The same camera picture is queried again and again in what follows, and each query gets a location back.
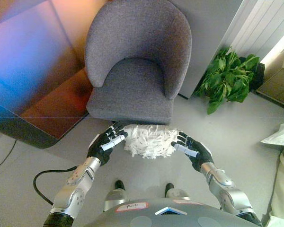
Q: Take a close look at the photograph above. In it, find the orange brown wooden cabinet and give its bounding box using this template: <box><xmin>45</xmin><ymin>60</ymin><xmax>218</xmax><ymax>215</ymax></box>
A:
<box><xmin>0</xmin><ymin>0</ymin><xmax>109</xmax><ymax>149</ymax></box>

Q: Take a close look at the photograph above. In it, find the thin dark floor cable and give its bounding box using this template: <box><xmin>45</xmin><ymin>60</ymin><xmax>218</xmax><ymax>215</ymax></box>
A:
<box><xmin>0</xmin><ymin>139</ymin><xmax>16</xmax><ymax>173</ymax></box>

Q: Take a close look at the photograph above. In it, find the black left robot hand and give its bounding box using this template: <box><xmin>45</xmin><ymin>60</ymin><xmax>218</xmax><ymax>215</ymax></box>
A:
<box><xmin>86</xmin><ymin>122</ymin><xmax>129</xmax><ymax>166</ymax></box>

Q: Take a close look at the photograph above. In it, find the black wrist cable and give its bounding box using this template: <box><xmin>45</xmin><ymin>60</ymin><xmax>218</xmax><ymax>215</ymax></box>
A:
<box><xmin>33</xmin><ymin>165</ymin><xmax>79</xmax><ymax>206</ymax></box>

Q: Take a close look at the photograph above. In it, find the pale green pillow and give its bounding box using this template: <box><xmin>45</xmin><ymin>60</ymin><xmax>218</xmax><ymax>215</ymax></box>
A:
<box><xmin>260</xmin><ymin>118</ymin><xmax>284</xmax><ymax>148</ymax></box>

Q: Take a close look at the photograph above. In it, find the white fluted panel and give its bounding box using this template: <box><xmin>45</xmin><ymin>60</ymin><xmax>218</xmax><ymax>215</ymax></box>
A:
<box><xmin>217</xmin><ymin>0</ymin><xmax>284</xmax><ymax>60</ymax></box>

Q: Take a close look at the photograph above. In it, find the green leafy plant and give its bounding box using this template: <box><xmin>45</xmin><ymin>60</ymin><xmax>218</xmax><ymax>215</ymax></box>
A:
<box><xmin>194</xmin><ymin>46</ymin><xmax>261</xmax><ymax>115</ymax></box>

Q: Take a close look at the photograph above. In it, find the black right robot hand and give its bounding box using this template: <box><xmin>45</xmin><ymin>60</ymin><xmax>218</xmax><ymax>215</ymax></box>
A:
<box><xmin>170</xmin><ymin>131</ymin><xmax>215</xmax><ymax>172</ymax></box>

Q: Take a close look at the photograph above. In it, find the silver right robot leg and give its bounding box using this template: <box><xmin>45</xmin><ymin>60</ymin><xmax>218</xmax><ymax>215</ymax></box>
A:
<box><xmin>165</xmin><ymin>189</ymin><xmax>191</xmax><ymax>201</ymax></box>

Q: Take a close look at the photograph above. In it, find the white fringed pillow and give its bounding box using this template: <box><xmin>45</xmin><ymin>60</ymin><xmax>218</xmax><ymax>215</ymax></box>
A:
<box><xmin>119</xmin><ymin>123</ymin><xmax>183</xmax><ymax>159</ymax></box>

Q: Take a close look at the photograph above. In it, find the grey fabric armchair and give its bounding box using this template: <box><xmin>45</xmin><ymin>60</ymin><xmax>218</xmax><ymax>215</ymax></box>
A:
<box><xmin>84</xmin><ymin>0</ymin><xmax>193</xmax><ymax>126</ymax></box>

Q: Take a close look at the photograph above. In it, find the black plant pot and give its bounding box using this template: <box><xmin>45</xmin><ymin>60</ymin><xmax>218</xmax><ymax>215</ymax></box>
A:
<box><xmin>249</xmin><ymin>62</ymin><xmax>266</xmax><ymax>92</ymax></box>

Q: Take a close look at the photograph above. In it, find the grey robot torso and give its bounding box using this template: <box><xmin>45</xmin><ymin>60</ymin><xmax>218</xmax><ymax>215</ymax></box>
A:
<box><xmin>82</xmin><ymin>198</ymin><xmax>258</xmax><ymax>227</ymax></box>

